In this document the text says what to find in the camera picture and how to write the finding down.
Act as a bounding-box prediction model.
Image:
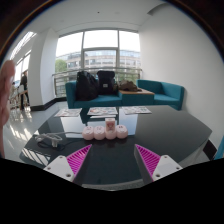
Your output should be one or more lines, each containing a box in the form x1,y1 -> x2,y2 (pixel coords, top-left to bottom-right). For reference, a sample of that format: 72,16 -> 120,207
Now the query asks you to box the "brown bag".
117,79 -> 143,93

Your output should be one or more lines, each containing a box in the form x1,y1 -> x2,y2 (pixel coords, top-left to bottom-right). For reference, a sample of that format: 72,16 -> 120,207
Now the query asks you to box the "pink cube charger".
104,117 -> 117,134

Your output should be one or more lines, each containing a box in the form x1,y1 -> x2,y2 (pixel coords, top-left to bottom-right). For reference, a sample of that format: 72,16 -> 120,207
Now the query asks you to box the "small sticker sheet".
54,107 -> 83,118

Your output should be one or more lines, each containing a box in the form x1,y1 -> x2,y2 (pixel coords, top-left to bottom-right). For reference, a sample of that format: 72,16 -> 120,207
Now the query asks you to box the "short teal sofa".
136,79 -> 185,111

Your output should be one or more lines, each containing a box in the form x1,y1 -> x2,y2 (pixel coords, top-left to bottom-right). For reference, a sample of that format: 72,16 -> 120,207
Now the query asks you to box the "pink power strip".
81,124 -> 129,141

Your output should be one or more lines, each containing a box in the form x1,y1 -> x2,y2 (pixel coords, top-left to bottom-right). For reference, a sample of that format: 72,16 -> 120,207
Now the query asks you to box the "teal wood-topped corner table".
118,88 -> 156,107

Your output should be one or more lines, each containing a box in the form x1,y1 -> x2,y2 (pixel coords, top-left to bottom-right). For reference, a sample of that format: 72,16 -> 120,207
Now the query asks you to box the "metal window railing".
52,66 -> 143,98

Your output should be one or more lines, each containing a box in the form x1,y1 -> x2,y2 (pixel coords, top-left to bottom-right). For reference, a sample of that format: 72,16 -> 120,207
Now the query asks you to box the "large black backpack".
75,70 -> 100,102

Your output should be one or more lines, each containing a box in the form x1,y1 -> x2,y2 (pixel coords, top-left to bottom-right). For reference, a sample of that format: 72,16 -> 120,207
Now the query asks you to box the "long teal sofa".
65,80 -> 124,109

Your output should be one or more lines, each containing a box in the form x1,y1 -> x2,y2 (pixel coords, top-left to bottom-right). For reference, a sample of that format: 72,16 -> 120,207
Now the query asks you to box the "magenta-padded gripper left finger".
43,143 -> 93,183

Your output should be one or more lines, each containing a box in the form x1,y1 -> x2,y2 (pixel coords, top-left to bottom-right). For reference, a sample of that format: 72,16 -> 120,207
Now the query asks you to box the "black backpack with label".
96,70 -> 117,96

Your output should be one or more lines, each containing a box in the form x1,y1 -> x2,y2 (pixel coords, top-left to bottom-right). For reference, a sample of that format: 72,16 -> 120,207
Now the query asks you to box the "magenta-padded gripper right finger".
133,143 -> 184,186

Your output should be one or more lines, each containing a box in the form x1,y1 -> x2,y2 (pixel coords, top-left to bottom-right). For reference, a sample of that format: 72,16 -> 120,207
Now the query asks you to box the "white power strip cable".
34,130 -> 84,150

